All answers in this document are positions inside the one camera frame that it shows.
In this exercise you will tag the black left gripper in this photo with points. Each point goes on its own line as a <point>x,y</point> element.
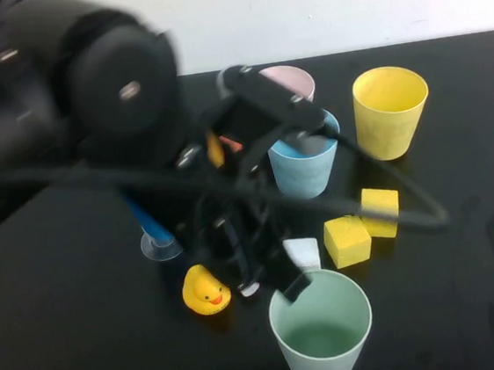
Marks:
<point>244,121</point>

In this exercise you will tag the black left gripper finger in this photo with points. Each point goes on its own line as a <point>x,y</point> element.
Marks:
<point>284,265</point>

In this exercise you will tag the green plastic cup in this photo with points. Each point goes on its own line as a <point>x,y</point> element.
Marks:
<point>323,362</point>

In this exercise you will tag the yellow plastic cup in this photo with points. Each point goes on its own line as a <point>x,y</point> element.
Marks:
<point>387,135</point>

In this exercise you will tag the pink plastic cup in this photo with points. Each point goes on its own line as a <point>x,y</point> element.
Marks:
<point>298,80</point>

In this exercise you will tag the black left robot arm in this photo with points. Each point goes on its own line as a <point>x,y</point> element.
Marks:
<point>42,83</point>

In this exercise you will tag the white foam block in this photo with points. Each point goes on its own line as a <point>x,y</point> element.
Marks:
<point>308,251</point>

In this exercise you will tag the white green glue stick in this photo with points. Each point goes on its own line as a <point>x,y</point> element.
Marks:
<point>250,289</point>

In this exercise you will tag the yellow rubber duck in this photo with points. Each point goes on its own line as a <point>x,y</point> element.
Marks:
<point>205,291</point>

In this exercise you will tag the yellow cube rough face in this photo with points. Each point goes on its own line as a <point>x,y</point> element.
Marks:
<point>348,240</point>

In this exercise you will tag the clear conical cup blue tape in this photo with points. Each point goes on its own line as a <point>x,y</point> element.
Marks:
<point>158,247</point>

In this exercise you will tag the light blue plastic cup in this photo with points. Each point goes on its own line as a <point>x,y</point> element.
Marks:
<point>303,174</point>

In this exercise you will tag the yellow cube smooth face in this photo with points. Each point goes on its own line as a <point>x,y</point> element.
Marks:
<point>379,202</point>

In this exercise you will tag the red-brown cube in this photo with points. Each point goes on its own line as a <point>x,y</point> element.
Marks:
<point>230,143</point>

